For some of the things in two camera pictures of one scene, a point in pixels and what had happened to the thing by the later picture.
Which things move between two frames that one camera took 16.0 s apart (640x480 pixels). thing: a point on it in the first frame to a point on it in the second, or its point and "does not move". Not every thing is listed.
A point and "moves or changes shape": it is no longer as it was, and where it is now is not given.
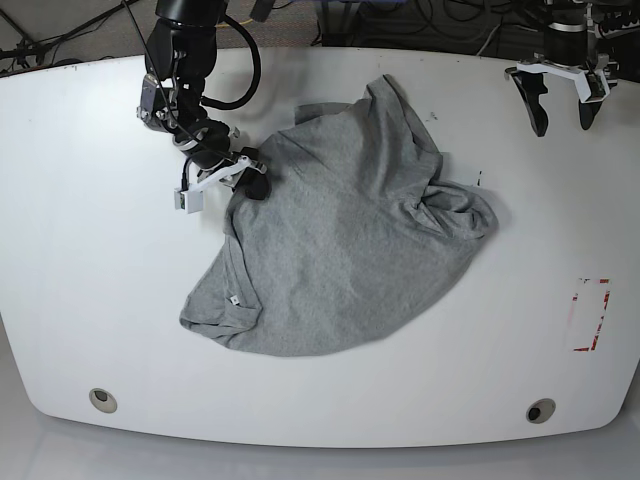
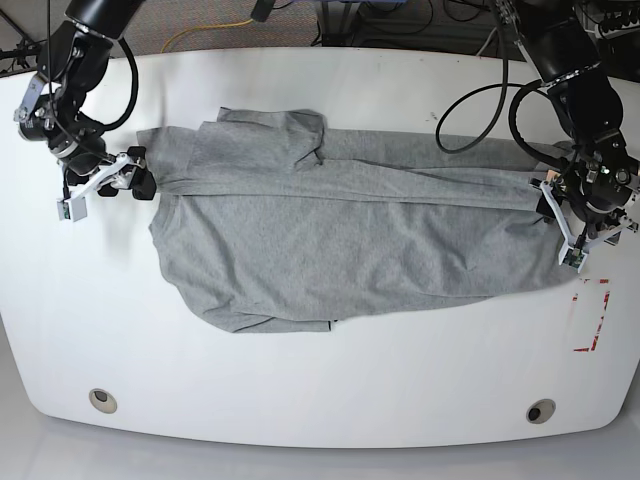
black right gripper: (565, 44) to (602, 184)
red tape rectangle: (605, 302) does not move
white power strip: (610, 33) does not move
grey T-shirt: (357, 233) moves or changes shape
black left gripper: (212, 147) to (80, 165)
